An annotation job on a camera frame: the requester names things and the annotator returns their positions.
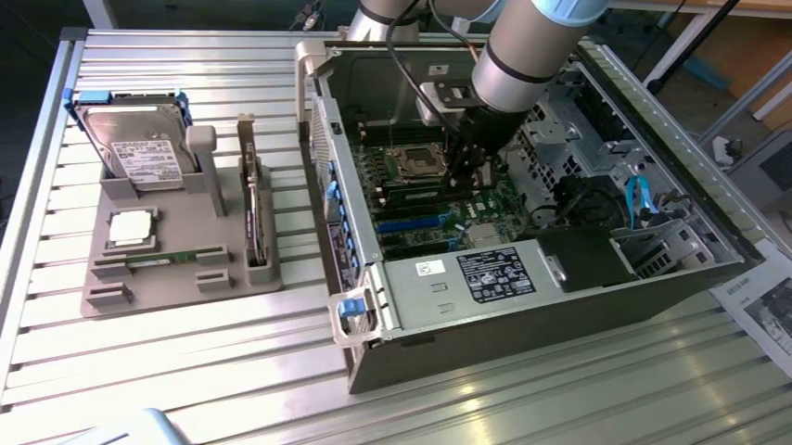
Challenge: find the blue data wire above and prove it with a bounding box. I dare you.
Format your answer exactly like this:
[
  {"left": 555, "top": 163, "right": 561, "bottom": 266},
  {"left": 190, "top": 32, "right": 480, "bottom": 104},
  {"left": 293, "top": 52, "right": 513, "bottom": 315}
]
[{"left": 623, "top": 174, "right": 660, "bottom": 232}]

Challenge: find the hard disk with blue carrier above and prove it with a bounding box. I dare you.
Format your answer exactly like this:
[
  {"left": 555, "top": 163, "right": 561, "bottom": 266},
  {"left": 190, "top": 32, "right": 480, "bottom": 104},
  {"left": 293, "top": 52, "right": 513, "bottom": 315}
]
[{"left": 62, "top": 87, "right": 194, "bottom": 194}]

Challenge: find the open black PC case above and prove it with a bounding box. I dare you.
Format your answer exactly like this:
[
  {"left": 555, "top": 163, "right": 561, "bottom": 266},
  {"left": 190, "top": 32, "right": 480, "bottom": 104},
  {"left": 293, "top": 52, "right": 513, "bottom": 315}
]
[{"left": 294, "top": 38, "right": 767, "bottom": 396}]

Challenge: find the green RAM stick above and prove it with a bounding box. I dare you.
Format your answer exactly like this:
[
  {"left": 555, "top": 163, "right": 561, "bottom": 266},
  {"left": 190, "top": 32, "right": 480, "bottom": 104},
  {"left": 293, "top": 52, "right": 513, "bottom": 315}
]
[{"left": 126, "top": 251, "right": 201, "bottom": 269}]

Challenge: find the printed paper sheet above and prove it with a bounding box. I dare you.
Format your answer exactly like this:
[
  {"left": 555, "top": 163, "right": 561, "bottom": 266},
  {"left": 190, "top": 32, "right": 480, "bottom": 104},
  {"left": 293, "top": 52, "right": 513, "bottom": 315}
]
[{"left": 707, "top": 240, "right": 792, "bottom": 373}]

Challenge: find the silver power supply unit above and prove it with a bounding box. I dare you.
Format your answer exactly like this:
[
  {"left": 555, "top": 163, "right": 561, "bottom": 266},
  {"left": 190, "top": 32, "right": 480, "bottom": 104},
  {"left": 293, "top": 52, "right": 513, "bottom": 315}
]
[{"left": 381, "top": 237, "right": 568, "bottom": 331}]

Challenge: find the installed RAM stick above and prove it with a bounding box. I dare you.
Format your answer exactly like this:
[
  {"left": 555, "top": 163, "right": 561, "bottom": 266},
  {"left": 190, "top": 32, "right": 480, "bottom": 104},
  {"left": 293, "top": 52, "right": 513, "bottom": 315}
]
[{"left": 376, "top": 184, "right": 455, "bottom": 206}]

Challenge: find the light blue rounded object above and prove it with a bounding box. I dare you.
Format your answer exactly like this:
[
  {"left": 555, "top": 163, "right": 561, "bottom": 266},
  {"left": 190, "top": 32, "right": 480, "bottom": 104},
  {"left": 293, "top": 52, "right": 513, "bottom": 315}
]
[{"left": 59, "top": 406, "right": 189, "bottom": 445}]

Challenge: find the silver CPU chip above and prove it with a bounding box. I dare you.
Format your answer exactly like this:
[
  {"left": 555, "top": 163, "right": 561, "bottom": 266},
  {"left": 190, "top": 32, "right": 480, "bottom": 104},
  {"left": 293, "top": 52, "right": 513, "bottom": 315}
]
[{"left": 107, "top": 211, "right": 158, "bottom": 246}]

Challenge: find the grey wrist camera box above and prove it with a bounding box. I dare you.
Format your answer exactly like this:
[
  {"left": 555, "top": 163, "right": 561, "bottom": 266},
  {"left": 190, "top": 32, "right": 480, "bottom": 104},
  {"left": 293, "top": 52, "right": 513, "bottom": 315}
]
[{"left": 416, "top": 81, "right": 480, "bottom": 127}]

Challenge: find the silver chipset heatsink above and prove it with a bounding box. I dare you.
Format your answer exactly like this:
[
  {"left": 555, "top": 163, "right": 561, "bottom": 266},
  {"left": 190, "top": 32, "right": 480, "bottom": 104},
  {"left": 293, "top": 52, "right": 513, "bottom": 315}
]
[{"left": 465, "top": 225, "right": 511, "bottom": 249}]

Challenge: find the wooden desk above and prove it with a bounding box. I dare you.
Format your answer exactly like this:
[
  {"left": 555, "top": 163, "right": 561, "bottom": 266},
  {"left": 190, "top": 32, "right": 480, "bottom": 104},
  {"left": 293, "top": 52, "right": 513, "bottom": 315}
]
[{"left": 603, "top": 0, "right": 792, "bottom": 122}]

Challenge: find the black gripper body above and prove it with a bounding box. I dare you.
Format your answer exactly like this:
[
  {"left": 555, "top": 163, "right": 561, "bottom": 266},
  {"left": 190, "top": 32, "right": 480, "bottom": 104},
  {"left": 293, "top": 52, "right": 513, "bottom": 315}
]
[{"left": 444, "top": 104, "right": 535, "bottom": 196}]

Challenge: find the blue expansion slot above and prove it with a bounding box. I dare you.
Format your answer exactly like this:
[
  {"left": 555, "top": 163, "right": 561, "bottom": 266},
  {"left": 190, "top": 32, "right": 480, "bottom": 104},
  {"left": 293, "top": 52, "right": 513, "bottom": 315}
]
[{"left": 376, "top": 214, "right": 461, "bottom": 234}]

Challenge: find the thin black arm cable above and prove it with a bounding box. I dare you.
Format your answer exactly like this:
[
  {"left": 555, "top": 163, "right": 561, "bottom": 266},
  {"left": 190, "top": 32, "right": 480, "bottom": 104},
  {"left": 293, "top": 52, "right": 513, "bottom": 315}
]
[{"left": 425, "top": 0, "right": 481, "bottom": 64}]

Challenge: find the black stand pole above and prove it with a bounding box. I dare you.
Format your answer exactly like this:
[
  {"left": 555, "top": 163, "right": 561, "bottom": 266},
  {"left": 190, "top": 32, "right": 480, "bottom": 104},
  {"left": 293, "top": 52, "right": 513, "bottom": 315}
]
[{"left": 642, "top": 0, "right": 746, "bottom": 90}]

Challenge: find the grey parts rack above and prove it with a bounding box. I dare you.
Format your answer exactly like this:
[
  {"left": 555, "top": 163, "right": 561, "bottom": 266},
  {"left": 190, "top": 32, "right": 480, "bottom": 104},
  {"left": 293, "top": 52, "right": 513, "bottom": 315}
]
[{"left": 79, "top": 124, "right": 284, "bottom": 321}]

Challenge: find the metal disk bay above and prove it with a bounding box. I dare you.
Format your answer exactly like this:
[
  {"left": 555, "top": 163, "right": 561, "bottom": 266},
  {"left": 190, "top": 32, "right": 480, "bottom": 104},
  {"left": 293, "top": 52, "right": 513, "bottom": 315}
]
[{"left": 608, "top": 216, "right": 746, "bottom": 280}]

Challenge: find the grey computer box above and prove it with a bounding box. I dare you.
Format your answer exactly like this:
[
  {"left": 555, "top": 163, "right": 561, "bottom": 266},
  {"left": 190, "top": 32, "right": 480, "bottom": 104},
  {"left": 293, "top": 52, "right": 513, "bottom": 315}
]
[{"left": 724, "top": 128, "right": 792, "bottom": 192}]

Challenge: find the green motherboard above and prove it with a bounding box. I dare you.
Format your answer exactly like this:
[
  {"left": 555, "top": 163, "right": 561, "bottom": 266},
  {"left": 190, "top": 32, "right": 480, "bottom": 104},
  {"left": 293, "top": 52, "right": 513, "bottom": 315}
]
[{"left": 350, "top": 119, "right": 535, "bottom": 261}]

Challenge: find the white power strip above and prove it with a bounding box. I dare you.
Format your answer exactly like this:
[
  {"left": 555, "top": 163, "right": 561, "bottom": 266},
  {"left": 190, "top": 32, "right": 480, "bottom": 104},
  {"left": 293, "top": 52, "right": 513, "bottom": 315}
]
[{"left": 711, "top": 133, "right": 751, "bottom": 164}]

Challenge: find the graphics card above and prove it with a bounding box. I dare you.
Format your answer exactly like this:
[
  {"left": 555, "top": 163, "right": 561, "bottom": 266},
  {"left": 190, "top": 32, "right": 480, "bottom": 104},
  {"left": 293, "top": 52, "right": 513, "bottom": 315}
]
[{"left": 236, "top": 112, "right": 278, "bottom": 270}]

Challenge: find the black fan shroud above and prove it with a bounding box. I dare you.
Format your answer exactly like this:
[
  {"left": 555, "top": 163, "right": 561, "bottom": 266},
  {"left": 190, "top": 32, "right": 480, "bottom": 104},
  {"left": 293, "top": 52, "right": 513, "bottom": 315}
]
[{"left": 536, "top": 225, "right": 642, "bottom": 294}]

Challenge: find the CPU socket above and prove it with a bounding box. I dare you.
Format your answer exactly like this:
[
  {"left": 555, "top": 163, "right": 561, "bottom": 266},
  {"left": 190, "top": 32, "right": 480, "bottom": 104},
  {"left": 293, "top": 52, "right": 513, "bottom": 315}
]
[{"left": 385, "top": 142, "right": 448, "bottom": 181}]

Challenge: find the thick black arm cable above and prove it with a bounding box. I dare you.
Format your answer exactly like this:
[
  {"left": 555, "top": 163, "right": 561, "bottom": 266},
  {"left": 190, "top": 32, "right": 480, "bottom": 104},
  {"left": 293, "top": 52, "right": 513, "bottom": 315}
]
[{"left": 384, "top": 0, "right": 448, "bottom": 122}]

